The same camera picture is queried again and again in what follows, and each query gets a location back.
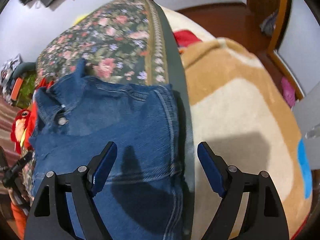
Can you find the blue denim jacket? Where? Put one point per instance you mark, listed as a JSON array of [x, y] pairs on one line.
[[122, 140]]

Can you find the beige brown fleece blanket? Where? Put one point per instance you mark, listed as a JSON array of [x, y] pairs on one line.
[[237, 109]]

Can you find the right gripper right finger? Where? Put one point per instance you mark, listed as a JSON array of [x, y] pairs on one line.
[[264, 216]]

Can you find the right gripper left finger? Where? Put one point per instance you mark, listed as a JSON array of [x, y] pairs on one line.
[[49, 216]]

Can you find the red plush parrot toy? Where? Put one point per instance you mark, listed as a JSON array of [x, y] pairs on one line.
[[18, 129]]

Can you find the grey bag on floor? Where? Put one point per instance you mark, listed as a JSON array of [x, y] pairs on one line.
[[268, 25]]

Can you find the red folded garment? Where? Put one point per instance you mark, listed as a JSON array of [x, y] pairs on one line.
[[33, 116]]

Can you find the cluttered pile on cabinet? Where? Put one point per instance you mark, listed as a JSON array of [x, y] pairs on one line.
[[10, 71]]

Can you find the floral green bedspread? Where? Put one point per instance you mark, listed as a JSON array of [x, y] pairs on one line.
[[128, 42]]

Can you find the green cloth covered cabinet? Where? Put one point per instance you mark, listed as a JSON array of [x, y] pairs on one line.
[[26, 90]]

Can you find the pink slipper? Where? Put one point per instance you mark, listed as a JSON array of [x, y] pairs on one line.
[[288, 92]]

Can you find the yellow curved headboard tube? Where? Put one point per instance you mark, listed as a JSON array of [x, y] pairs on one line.
[[79, 19]]

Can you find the striped pink curtain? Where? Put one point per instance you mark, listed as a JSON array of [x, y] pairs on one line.
[[7, 116]]

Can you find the brown wooden door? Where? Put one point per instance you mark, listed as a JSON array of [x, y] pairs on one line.
[[259, 10]]

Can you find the orange box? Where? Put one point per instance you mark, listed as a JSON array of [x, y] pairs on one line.
[[16, 89]]

